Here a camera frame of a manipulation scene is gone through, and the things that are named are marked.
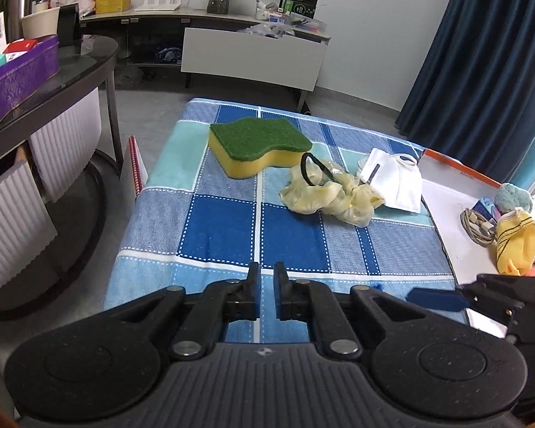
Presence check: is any white face mask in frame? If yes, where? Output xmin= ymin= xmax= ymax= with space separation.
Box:
xmin=357 ymin=147 xmax=424 ymax=213

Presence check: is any blue checked tablecloth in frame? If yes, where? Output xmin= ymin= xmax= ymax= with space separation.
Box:
xmin=103 ymin=97 xmax=469 ymax=344

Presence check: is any dark blue curtain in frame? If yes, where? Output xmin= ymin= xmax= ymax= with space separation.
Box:
xmin=394 ymin=0 xmax=535 ymax=183

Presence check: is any grey coiled cable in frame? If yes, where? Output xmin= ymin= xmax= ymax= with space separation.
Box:
xmin=460 ymin=207 xmax=500 ymax=245

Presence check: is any yellow and green sponge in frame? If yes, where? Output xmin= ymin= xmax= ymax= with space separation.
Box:
xmin=207 ymin=117 xmax=314 ymax=180

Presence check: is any purple patterned tray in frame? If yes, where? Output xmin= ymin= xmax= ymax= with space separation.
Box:
xmin=0 ymin=35 xmax=61 ymax=134

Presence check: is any yellow striped towel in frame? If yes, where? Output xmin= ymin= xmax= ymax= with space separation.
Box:
xmin=496 ymin=209 xmax=535 ymax=276

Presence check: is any white box with orange rim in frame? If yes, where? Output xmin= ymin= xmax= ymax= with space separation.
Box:
xmin=417 ymin=148 xmax=535 ymax=340

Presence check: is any white plant pot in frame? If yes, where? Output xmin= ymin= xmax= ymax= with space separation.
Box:
xmin=21 ymin=6 xmax=61 ymax=40

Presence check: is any blue tissue pack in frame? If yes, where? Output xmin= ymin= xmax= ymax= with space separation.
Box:
xmin=473 ymin=195 xmax=502 ymax=221

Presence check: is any red and white box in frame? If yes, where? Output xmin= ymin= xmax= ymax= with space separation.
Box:
xmin=2 ymin=39 xmax=39 ymax=61

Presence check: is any black hair tie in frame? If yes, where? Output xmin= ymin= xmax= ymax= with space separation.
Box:
xmin=300 ymin=152 xmax=340 ymax=187

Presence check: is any black stand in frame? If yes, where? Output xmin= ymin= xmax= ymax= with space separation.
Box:
xmin=58 ymin=3 xmax=85 ymax=47

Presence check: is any red notebook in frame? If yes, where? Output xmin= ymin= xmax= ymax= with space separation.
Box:
xmin=120 ymin=134 xmax=149 ymax=199

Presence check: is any black and green box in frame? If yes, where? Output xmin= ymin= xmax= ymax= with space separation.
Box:
xmin=280 ymin=0 xmax=318 ymax=19

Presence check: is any teal fluffy cloth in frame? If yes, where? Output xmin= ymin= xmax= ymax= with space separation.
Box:
xmin=494 ymin=183 xmax=535 ymax=215

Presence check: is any white ribbed drawer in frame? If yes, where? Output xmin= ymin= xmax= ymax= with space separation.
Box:
xmin=0 ymin=160 xmax=58 ymax=299
xmin=29 ymin=87 xmax=103 ymax=203

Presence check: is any yellow box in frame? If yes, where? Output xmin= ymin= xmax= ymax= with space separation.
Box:
xmin=95 ymin=0 xmax=133 ymax=14

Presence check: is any white tv console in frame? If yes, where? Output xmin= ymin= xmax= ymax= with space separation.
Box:
xmin=78 ymin=6 xmax=333 ymax=103

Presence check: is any round black glass table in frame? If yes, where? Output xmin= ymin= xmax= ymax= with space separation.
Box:
xmin=0 ymin=33 xmax=119 ymax=322

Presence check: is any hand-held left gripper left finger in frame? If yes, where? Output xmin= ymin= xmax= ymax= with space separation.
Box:
xmin=102 ymin=262 xmax=263 ymax=360

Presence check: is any metal thermos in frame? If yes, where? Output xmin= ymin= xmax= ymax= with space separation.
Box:
xmin=5 ymin=0 xmax=33 ymax=43

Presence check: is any pile of small clutter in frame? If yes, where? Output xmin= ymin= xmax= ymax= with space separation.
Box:
xmin=238 ymin=2 xmax=331 ymax=41

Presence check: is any cream scrunchie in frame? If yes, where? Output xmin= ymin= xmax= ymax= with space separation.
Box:
xmin=279 ymin=158 xmax=386 ymax=228

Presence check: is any blue bundle under console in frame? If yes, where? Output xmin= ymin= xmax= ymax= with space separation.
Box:
xmin=154 ymin=45 xmax=181 ymax=63

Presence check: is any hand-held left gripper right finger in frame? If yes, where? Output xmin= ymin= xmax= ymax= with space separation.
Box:
xmin=273 ymin=262 xmax=433 ymax=360

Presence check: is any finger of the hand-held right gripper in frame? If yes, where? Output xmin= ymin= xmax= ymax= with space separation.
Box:
xmin=406 ymin=274 xmax=524 ymax=324

